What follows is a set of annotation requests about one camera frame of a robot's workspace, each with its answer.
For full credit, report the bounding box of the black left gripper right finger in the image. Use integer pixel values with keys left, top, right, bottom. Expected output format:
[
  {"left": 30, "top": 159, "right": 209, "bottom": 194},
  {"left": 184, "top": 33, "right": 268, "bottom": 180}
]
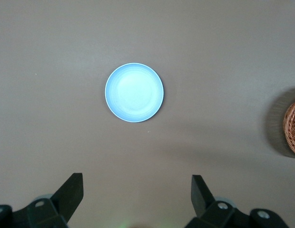
[{"left": 185, "top": 175, "right": 236, "bottom": 228}]

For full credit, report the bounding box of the light blue round plate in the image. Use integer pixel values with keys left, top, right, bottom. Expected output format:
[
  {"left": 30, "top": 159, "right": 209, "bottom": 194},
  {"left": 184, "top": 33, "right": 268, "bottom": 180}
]
[{"left": 105, "top": 63, "right": 165, "bottom": 123}]

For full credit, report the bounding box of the brown tablecloth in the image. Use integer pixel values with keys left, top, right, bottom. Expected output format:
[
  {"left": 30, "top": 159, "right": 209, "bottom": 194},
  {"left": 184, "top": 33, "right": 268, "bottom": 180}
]
[{"left": 0, "top": 0, "right": 295, "bottom": 228}]

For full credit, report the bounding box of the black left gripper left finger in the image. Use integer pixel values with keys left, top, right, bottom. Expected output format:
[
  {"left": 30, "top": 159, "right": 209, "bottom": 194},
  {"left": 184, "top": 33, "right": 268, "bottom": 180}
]
[{"left": 26, "top": 172, "right": 84, "bottom": 228}]

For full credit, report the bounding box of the brown wicker basket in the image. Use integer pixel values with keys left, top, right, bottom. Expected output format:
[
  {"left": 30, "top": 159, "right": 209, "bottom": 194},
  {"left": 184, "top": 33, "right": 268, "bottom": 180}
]
[{"left": 283, "top": 97, "right": 295, "bottom": 157}]

